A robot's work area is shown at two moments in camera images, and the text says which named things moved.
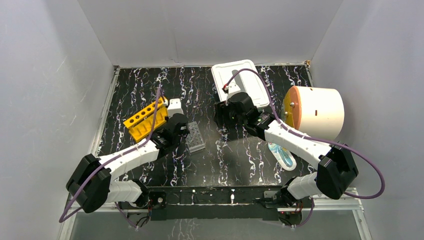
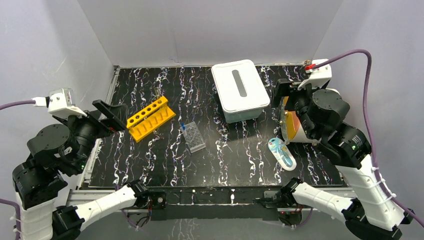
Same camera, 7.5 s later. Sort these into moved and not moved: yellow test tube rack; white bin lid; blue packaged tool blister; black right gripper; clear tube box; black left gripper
Moved: black left gripper; black right gripper
Not moved: yellow test tube rack; blue packaged tool blister; white bin lid; clear tube box
